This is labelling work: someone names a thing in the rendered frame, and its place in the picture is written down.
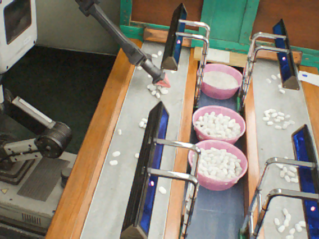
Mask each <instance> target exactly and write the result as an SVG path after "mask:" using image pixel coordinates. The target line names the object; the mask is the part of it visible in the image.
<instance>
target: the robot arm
mask: <svg viewBox="0 0 319 239"><path fill-rule="evenodd" d="M75 2H76V3H77V4H78V5H79V8H78V9H79V10H80V11H81V13H82V14H84V15H85V16H86V17H88V16H89V15H91V16H93V17H94V18H95V19H96V20H97V21H98V22H99V23H100V25H102V26H103V27H104V28H105V29H106V31H107V32H108V33H109V34H110V35H111V36H112V37H113V38H114V40H115V41H116V42H117V43H118V44H119V45H120V46H121V48H122V50H123V52H124V53H125V54H126V55H125V56H126V57H127V58H128V61H129V62H130V63H131V64H132V65H135V66H136V67H137V66H138V65H139V64H140V67H142V68H143V69H144V70H145V71H146V73H147V74H149V75H151V76H152V77H153V81H152V84H157V85H162V86H164V87H166V88H171V85H170V83H169V81H168V77H167V74H166V73H163V70H164V69H161V68H160V69H159V68H158V67H157V66H155V65H154V63H152V56H151V55H150V54H148V53H145V52H144V51H143V50H142V49H140V48H139V47H138V46H136V44H135V43H133V42H131V41H130V39H128V38H127V37H126V36H125V35H124V34H123V33H122V32H121V30H120V29H119V28H118V27H117V26H116V25H115V24H114V23H113V22H112V21H111V19H110V18H108V17H107V16H106V15H105V13H104V12H103V11H102V9H101V7H100V6H99V4H101V2H102V1H101V0H75ZM162 81H166V82H167V84H168V85H167V84H165V83H164V82H162Z"/></svg>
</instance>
